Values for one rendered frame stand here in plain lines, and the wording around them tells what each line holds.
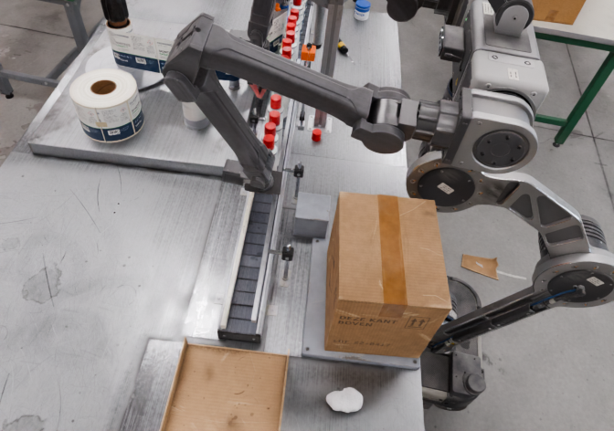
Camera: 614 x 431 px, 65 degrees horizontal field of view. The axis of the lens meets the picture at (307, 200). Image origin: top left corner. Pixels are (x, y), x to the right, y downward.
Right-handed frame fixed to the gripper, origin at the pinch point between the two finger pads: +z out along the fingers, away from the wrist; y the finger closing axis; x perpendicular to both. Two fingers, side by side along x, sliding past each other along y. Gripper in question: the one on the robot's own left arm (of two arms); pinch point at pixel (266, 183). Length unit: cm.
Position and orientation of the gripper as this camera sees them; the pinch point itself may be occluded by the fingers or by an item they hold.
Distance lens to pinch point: 143.3
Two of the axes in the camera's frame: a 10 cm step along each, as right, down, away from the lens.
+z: -0.1, 0.1, 10.0
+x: -1.2, 9.9, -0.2
